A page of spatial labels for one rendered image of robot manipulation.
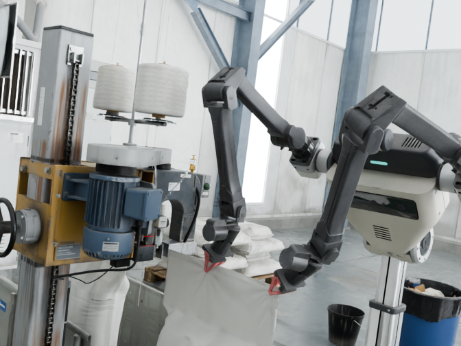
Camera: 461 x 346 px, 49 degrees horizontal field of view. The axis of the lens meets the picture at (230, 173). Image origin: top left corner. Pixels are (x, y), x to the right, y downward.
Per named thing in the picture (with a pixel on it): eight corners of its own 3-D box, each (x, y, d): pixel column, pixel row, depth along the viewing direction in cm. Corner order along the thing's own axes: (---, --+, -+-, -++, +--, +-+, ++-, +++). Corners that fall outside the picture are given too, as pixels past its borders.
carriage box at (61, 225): (134, 258, 176) (144, 169, 174) (42, 268, 151) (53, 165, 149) (95, 242, 193) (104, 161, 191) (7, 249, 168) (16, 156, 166)
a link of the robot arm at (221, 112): (237, 84, 149) (211, 83, 156) (223, 88, 145) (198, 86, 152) (251, 216, 163) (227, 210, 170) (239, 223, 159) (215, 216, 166)
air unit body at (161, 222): (166, 248, 180) (171, 206, 179) (156, 250, 176) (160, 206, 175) (158, 246, 183) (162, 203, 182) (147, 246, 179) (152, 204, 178)
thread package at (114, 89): (140, 115, 180) (146, 68, 179) (106, 110, 169) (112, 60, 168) (117, 113, 190) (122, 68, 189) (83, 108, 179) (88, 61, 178)
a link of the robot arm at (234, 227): (245, 228, 163) (235, 217, 166) (230, 229, 158) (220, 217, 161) (235, 244, 166) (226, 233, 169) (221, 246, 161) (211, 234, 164)
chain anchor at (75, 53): (85, 67, 157) (87, 47, 157) (71, 64, 153) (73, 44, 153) (80, 67, 159) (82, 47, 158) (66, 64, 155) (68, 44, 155)
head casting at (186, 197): (195, 241, 198) (204, 167, 196) (145, 246, 180) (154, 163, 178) (148, 226, 218) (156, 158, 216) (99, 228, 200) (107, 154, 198)
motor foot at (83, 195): (111, 205, 156) (114, 177, 156) (77, 205, 148) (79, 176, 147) (95, 200, 163) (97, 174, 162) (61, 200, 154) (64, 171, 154)
